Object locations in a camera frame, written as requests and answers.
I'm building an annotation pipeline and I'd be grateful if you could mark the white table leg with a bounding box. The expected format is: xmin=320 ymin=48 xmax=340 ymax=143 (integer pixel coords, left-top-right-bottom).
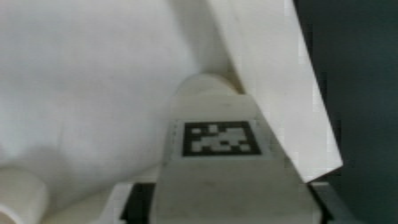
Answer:
xmin=150 ymin=74 xmax=322 ymax=224

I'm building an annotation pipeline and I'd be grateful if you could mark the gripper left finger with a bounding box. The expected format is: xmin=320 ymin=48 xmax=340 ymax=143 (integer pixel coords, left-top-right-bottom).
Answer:
xmin=121 ymin=183 xmax=157 ymax=224

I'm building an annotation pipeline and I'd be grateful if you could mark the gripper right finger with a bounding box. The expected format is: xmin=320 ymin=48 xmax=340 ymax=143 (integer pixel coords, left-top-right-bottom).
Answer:
xmin=310 ymin=182 xmax=356 ymax=224

